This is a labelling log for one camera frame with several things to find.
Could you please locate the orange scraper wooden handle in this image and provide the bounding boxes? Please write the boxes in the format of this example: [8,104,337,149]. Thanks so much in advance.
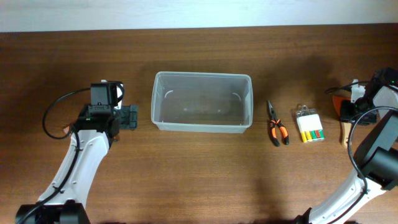
[332,95,351,149]

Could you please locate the clear case coloured bits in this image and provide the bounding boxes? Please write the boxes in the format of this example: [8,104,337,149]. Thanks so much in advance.
[295,105,325,143]

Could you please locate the orange black needle-nose pliers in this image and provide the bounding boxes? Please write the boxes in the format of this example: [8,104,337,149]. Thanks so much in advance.
[268,101,290,147]

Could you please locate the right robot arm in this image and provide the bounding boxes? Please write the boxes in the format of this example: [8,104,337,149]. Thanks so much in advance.
[294,67,397,224]

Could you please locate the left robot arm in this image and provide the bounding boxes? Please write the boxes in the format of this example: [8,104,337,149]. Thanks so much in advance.
[15,80,137,224]

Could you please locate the clear plastic container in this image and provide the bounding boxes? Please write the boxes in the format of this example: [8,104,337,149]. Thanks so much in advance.
[151,72,254,134]

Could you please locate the right black cable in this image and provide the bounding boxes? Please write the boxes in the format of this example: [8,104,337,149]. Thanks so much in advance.
[325,81,398,224]

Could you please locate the black cable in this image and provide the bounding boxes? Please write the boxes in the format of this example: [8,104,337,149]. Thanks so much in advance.
[42,87,91,140]
[325,81,398,224]

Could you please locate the left black cable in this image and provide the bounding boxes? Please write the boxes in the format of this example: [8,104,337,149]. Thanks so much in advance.
[42,87,91,140]

